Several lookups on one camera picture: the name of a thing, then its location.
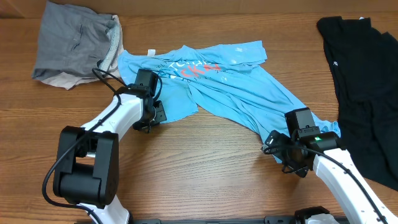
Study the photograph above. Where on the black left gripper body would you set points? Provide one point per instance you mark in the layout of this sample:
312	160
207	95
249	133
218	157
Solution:
158	115

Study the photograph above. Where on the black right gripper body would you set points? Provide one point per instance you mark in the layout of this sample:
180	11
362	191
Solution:
298	164

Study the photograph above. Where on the light blue printed t-shirt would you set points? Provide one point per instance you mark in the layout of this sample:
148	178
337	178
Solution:
227	80

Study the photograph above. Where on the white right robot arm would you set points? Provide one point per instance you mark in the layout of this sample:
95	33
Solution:
308	149

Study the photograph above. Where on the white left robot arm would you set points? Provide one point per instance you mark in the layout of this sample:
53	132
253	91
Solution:
86	172

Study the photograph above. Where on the beige folded garment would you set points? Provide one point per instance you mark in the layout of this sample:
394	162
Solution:
62	81

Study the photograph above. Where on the grey folded garment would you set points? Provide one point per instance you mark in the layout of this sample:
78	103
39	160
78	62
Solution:
74	40

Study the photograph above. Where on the black garment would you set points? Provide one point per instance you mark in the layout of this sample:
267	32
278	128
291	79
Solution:
363	64

